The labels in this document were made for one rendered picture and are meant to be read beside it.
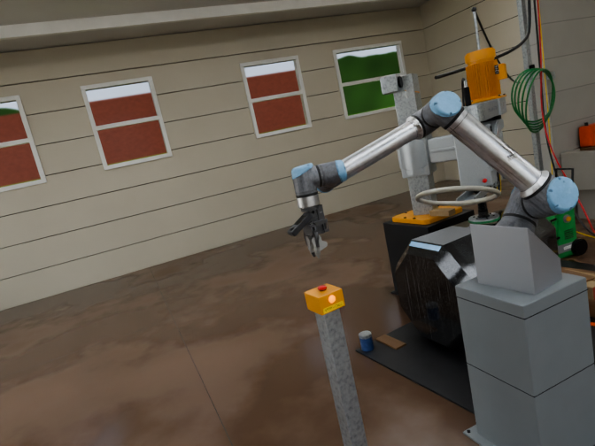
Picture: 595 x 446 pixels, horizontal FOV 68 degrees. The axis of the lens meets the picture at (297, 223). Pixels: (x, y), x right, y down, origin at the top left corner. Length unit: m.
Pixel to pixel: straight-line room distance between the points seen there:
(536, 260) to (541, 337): 0.33
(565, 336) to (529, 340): 0.22
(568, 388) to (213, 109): 7.55
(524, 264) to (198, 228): 7.16
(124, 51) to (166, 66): 0.72
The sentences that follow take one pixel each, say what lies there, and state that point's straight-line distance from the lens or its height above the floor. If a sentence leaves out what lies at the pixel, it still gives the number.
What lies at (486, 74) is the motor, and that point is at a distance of 4.01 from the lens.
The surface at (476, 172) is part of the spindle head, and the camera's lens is 3.40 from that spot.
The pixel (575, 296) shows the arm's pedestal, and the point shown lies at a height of 0.78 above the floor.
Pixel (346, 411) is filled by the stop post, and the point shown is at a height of 0.54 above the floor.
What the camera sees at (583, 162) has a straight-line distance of 6.25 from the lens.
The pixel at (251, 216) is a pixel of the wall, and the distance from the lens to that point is 8.91.
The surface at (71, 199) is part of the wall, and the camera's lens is 8.51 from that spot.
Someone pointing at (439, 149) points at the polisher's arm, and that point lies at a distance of 4.14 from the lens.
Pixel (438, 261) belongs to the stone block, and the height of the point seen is 0.71.
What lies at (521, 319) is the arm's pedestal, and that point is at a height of 0.79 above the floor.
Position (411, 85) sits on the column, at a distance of 4.19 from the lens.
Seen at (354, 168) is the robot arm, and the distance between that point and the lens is 1.95.
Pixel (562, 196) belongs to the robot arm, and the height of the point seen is 1.26.
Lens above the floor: 1.71
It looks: 11 degrees down
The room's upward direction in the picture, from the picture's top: 12 degrees counter-clockwise
